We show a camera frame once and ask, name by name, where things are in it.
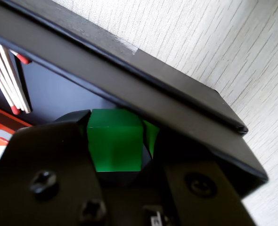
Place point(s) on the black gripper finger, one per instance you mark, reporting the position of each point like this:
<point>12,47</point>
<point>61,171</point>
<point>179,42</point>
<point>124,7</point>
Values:
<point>47,153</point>
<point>200,188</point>

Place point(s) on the green wooden cube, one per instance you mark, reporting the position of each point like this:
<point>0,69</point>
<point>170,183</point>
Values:
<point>115,141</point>

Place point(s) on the red-tipped wooden match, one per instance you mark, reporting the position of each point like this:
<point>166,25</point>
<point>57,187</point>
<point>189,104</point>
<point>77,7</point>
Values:
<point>18,90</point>
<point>15,110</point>
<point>24,58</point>

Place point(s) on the orange matchbox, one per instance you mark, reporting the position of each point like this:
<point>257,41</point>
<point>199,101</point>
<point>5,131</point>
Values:
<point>2,120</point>

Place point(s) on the black box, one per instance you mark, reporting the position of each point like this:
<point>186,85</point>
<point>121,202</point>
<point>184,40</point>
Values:
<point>153,77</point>

